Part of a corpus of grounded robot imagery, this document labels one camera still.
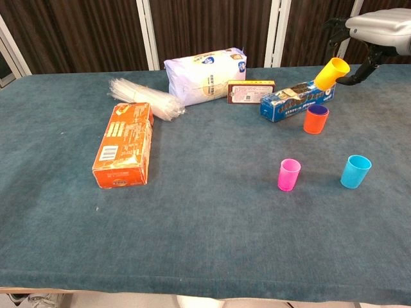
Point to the teal table cloth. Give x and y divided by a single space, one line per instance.
205 224

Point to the white soft paper pack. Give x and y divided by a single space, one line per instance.
205 77

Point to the small brown yellow-edged box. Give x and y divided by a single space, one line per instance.
250 93

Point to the white sneaker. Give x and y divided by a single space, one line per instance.
37 301

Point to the clear plastic straw pack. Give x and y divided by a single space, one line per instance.
144 96

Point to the orange cardboard box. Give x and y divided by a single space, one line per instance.
125 144

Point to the blue cookie box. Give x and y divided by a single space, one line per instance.
289 106

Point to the pink plastic cup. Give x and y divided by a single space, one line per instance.
287 178

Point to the orange plastic cup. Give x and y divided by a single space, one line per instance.
314 125

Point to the white partition post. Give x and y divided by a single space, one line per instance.
147 32
357 6
277 32
14 48

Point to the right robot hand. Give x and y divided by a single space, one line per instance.
382 29

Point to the light blue plastic cup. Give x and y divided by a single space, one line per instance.
353 174

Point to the yellow plastic cup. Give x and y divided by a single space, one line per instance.
330 75

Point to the purple plastic cup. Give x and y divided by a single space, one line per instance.
318 109

